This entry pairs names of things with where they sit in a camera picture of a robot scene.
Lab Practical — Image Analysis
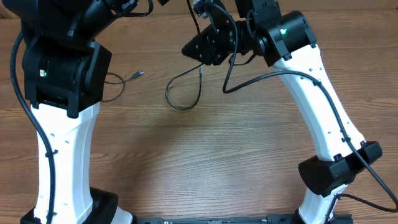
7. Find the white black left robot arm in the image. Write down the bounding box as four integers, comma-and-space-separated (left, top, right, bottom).
3, 0, 137, 223

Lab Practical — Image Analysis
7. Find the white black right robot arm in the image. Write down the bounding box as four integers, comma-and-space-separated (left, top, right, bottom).
182, 1, 382, 223

